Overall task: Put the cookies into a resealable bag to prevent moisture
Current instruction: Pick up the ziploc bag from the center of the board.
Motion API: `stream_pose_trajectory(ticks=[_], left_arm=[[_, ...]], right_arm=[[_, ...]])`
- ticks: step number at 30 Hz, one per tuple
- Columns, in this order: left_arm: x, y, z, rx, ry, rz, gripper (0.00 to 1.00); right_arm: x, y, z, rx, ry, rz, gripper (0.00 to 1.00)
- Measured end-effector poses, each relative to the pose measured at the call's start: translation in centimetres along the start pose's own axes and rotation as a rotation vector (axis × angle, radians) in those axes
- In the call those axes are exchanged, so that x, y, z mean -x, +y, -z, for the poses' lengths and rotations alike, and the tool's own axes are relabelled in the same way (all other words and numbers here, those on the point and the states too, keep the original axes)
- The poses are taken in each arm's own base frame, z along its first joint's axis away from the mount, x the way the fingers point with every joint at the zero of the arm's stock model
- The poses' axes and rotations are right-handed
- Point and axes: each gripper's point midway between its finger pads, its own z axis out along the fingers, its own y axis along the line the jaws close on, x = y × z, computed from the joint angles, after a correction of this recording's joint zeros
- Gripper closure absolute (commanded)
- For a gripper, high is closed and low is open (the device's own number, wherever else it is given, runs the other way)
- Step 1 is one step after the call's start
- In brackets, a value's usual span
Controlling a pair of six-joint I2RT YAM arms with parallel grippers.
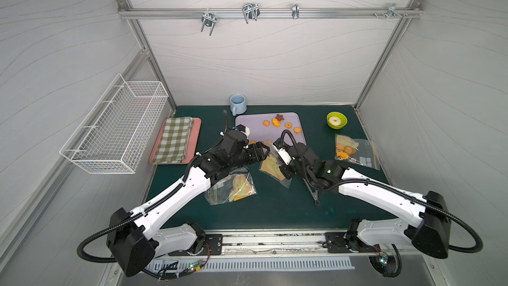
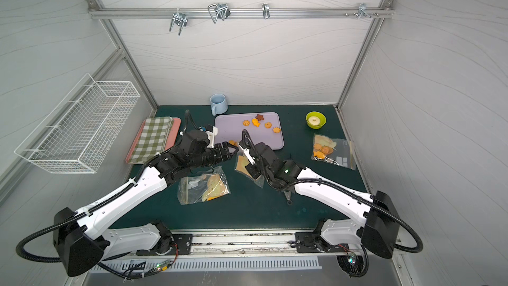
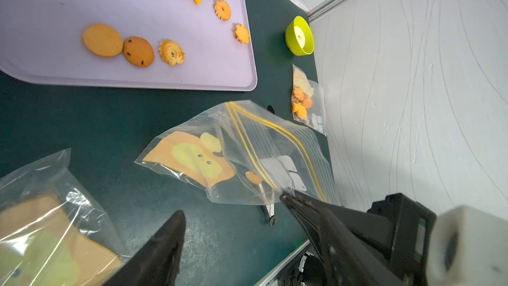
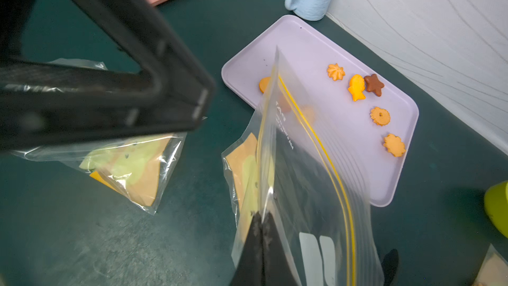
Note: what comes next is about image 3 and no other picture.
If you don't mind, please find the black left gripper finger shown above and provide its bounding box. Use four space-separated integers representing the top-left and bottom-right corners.
104 210 186 285

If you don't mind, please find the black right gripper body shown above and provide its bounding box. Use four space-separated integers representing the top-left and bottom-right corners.
337 193 437 285

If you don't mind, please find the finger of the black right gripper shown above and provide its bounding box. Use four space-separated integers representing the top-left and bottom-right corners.
280 191 401 285

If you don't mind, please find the cream swirl cookie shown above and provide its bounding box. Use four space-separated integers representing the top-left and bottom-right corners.
159 41 185 66

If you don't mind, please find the lavender plastic tray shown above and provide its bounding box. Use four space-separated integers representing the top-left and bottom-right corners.
1 0 257 91

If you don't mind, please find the clear zip bag with duck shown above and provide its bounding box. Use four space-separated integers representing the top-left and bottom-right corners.
1 148 129 285

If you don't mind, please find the clear zip bag underneath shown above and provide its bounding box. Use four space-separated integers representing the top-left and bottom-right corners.
136 101 340 205

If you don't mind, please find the chocolate chip round cookie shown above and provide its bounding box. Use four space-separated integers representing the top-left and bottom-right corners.
123 37 155 68

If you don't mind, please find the green plastic bowl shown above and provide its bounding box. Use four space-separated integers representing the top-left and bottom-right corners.
285 16 315 56

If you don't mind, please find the plain round yellow cookie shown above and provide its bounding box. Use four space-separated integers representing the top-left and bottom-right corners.
82 24 123 58

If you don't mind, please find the flat flower cookie right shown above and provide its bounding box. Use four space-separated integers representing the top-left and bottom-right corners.
234 24 250 44

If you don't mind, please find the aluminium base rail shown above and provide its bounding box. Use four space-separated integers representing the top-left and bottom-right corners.
255 240 314 286

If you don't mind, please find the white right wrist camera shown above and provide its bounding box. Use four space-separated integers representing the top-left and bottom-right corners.
426 206 507 286

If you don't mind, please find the ring flower cookie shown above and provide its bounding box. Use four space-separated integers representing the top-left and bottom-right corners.
214 0 232 21

